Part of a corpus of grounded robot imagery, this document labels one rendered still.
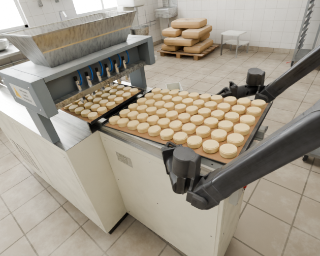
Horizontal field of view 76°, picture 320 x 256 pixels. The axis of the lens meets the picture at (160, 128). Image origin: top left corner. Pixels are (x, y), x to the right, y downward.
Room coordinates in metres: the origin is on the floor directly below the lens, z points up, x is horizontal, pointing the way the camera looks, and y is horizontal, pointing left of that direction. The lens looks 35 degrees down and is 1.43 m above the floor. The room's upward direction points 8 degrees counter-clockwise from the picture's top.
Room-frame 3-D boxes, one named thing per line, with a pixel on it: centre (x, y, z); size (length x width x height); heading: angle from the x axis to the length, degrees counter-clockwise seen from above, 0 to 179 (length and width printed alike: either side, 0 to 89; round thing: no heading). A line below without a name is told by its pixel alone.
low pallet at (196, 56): (4.91, -0.88, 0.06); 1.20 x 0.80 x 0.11; 48
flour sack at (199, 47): (4.71, -1.10, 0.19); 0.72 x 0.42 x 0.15; 140
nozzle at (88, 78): (0.97, 0.30, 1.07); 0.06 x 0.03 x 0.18; 49
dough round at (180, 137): (0.55, -0.07, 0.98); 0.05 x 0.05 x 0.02
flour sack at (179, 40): (4.75, -0.72, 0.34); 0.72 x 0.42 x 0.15; 50
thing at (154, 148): (1.08, 0.51, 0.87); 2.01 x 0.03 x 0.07; 49
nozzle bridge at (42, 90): (1.12, 0.33, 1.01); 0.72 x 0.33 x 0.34; 139
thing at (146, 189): (0.78, -0.04, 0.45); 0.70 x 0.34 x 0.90; 49
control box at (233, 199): (0.54, -0.32, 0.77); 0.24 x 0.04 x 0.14; 139
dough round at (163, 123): (0.67, -0.02, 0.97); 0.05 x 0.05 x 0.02
